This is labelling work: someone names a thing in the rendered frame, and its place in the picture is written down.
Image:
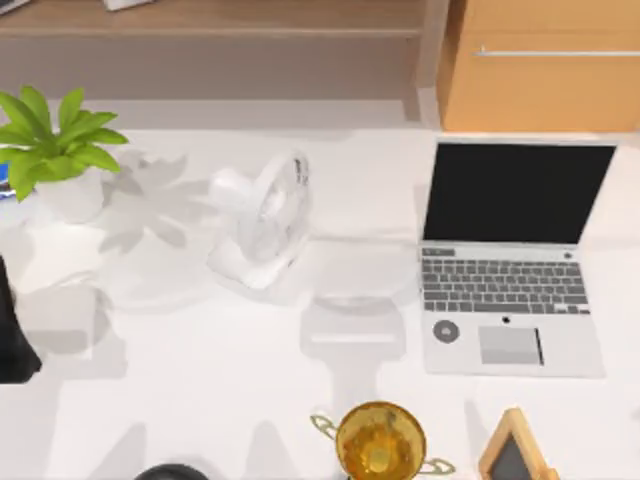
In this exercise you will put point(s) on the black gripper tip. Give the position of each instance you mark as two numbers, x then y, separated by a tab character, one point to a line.
15	345

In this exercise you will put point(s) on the white desk fan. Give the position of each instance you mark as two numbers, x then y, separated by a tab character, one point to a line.
265	220

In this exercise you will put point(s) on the wooden open shelf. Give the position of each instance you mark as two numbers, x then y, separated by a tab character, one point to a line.
215	50

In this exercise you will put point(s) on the wooden cupboard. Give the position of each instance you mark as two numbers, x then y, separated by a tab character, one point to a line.
540	95

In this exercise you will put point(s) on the gold trophy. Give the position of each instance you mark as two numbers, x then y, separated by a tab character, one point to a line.
380	445

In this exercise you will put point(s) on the white object on shelf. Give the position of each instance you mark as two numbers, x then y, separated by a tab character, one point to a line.
125	3

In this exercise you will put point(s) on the wooden framed blackboard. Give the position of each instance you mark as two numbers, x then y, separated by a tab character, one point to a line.
512	450

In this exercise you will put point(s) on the black round object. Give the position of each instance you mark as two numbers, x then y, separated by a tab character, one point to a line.
170	473

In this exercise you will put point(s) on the green plant in white pot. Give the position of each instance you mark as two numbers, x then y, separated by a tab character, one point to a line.
55	150

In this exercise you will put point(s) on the blue and white object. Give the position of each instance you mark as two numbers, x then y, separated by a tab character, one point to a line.
4	180

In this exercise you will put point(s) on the silver laptop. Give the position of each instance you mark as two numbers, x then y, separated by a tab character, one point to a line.
505	260

